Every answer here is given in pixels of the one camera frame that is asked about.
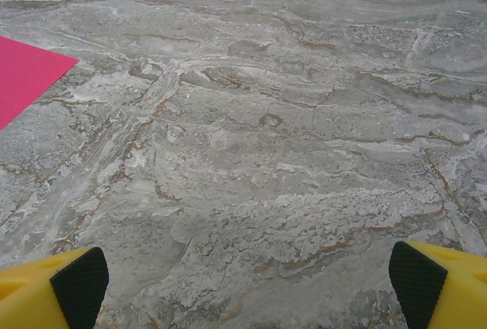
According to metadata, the pink square paper sheet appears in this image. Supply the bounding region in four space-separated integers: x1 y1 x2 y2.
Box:
0 35 80 131

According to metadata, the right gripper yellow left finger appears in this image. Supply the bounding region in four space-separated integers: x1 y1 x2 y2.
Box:
0 247 110 329

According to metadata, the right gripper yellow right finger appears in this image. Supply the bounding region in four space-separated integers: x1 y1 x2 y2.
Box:
388 240 487 329

